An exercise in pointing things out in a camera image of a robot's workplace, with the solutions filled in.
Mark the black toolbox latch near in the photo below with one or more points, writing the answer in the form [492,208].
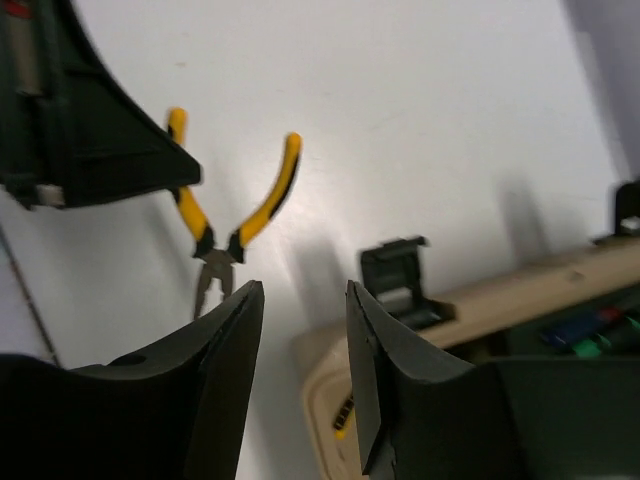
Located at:
[391,272]

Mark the black toolbox inner tray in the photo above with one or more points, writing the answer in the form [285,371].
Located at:
[524,339]

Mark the blue red handled screwdriver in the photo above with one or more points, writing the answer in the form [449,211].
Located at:
[570,331]

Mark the tan plastic toolbox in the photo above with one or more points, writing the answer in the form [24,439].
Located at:
[607,272]

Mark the green black precision screwdriver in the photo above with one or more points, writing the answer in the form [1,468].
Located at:
[622,336]

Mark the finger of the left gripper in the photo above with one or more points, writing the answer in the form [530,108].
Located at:
[71,137]

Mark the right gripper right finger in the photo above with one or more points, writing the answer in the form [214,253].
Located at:
[422,413]

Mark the yellow handled needle-nose pliers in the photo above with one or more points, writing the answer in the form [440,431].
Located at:
[220,244]

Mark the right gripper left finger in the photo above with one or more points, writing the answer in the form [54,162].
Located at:
[175,409]

